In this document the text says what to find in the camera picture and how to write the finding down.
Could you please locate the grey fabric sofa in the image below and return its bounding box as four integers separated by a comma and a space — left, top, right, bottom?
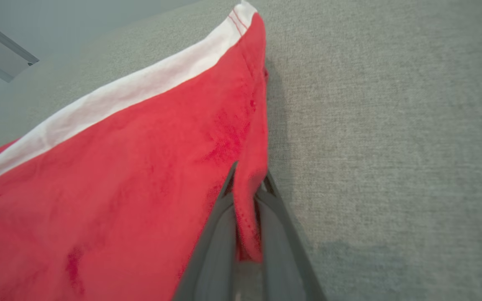
0, 0, 482, 301

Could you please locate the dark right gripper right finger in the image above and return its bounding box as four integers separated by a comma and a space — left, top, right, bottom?
254, 169, 327, 301

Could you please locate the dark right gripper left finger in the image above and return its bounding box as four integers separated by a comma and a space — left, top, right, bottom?
173, 161, 239, 301

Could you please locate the red and white jersey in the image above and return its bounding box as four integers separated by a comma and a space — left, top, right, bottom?
0, 0, 270, 301

